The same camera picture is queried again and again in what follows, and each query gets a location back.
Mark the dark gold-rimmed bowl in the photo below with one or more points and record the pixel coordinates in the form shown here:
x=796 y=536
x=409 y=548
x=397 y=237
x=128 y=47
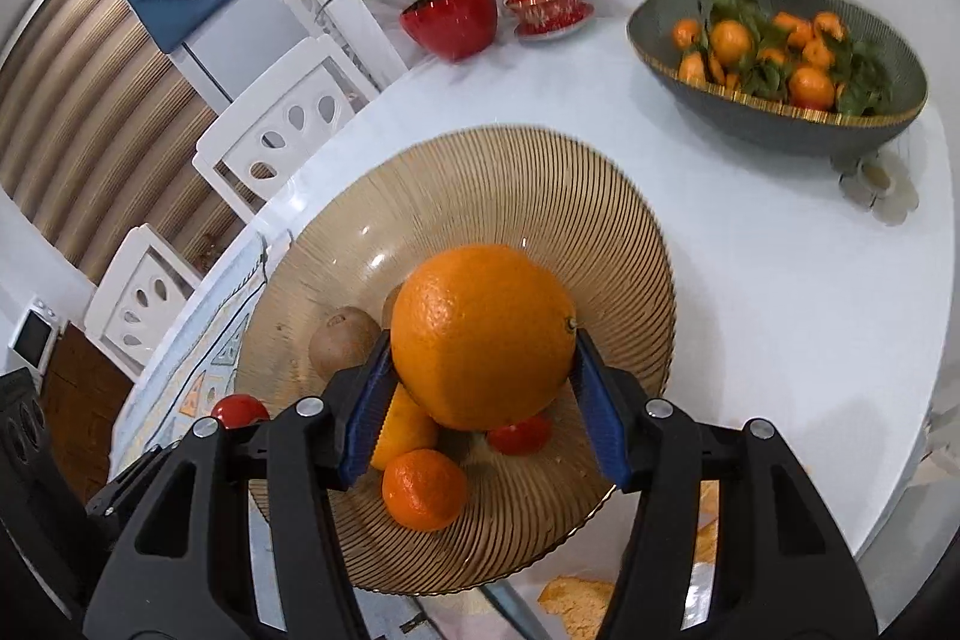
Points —
x=750 y=119

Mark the red plant pot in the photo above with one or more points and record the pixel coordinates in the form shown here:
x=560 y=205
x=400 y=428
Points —
x=450 y=21

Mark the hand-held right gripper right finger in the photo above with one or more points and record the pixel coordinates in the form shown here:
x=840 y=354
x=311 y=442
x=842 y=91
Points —
x=600 y=415

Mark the large orange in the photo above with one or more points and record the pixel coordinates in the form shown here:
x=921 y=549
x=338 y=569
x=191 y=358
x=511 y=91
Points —
x=484 y=336

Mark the amber ribbed glass bowl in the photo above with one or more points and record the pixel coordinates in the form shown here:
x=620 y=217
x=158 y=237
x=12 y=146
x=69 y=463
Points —
x=525 y=220

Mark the white plastic chair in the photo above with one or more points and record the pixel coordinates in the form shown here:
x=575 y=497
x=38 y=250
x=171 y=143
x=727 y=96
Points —
x=247 y=160
x=120 y=310

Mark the brown kiwi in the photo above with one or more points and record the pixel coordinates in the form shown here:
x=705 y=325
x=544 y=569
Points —
x=345 y=340

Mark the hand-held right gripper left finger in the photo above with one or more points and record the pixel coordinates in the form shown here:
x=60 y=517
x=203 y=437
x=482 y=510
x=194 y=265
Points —
x=367 y=415

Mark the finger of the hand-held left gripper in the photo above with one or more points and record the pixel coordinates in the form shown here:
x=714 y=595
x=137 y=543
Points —
x=120 y=497

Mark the white microwave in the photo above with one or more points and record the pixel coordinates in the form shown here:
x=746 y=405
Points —
x=30 y=334

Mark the white flower-shaped coaster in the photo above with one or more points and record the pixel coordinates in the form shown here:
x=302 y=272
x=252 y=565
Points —
x=877 y=183

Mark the small mandarin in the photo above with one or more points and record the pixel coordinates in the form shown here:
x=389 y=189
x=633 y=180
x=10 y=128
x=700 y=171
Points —
x=424 y=490

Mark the grey refrigerator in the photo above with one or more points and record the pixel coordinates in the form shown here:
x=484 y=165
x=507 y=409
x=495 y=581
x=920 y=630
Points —
x=247 y=40

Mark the blue patterned tablecloth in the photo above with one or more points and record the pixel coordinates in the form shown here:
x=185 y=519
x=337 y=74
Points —
x=210 y=340

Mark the brown wooden cabinet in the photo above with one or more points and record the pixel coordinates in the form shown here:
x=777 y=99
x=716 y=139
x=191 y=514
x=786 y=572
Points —
x=75 y=400

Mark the beige striped blinds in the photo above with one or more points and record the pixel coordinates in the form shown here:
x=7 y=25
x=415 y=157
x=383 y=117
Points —
x=90 y=108

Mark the red cherry tomato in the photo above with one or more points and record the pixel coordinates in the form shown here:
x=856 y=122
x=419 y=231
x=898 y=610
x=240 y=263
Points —
x=521 y=436
x=238 y=411

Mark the red lidded tea cup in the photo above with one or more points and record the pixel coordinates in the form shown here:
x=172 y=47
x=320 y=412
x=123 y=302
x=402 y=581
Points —
x=547 y=6

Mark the white openwork chair back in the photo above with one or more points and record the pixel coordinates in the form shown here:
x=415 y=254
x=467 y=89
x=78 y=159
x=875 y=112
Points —
x=330 y=18

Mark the pile of leafy mandarins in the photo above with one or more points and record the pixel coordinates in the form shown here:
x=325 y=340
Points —
x=810 y=85

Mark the medium orange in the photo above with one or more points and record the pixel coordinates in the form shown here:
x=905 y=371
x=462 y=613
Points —
x=405 y=434

